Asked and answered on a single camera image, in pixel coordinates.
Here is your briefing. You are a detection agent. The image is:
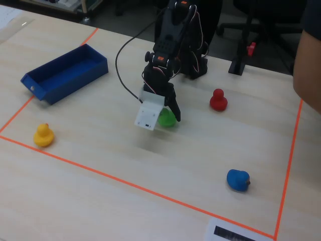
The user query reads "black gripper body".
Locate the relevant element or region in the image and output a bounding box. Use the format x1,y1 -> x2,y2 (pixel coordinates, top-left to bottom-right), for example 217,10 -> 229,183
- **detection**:
142,62 -> 176,99

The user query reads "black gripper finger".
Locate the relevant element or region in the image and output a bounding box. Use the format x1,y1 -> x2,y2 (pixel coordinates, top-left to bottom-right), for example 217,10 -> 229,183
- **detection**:
164,85 -> 181,123

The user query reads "green rubber duck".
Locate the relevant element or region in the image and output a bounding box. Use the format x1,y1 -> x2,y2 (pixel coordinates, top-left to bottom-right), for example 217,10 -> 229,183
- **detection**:
157,107 -> 176,128

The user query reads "person's bare forearm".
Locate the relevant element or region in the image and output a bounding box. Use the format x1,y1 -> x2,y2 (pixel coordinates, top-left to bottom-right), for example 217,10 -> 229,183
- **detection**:
292,29 -> 321,115

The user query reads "red rubber duck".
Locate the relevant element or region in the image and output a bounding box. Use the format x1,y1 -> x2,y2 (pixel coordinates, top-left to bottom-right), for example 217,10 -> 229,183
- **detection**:
209,88 -> 228,112

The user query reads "blue plastic box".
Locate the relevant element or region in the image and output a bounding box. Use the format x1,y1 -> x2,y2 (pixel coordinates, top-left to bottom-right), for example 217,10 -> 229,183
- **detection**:
20,43 -> 109,105

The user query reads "blue rubber duck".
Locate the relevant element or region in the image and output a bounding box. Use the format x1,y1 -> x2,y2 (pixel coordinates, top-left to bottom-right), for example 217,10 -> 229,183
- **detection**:
226,169 -> 251,193

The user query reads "yellow rubber duck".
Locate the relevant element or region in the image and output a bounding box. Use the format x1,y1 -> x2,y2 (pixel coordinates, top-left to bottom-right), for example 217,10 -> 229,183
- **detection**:
33,123 -> 55,148

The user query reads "black clamp stand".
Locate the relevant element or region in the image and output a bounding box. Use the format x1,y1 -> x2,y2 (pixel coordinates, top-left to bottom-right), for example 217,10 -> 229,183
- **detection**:
228,7 -> 254,75

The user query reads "orange tape line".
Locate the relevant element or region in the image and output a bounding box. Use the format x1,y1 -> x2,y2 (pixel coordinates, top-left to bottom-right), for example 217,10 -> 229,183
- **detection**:
274,98 -> 304,239
0,27 -> 99,134
0,135 -> 276,239

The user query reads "red clamp knob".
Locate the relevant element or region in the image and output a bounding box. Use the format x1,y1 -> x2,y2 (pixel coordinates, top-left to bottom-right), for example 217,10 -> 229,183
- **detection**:
246,42 -> 257,57

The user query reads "black office chair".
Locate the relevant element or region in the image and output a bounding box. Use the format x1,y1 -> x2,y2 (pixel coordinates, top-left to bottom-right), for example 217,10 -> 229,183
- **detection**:
216,0 -> 305,73

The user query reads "white paper label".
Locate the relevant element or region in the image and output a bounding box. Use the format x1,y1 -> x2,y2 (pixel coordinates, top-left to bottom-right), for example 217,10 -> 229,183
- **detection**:
204,217 -> 274,241

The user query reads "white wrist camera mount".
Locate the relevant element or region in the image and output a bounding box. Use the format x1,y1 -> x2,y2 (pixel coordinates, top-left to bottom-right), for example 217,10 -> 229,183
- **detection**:
133,88 -> 166,131

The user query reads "black camera cable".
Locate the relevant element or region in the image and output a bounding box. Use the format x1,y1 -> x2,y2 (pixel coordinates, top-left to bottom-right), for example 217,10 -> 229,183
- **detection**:
115,19 -> 161,102

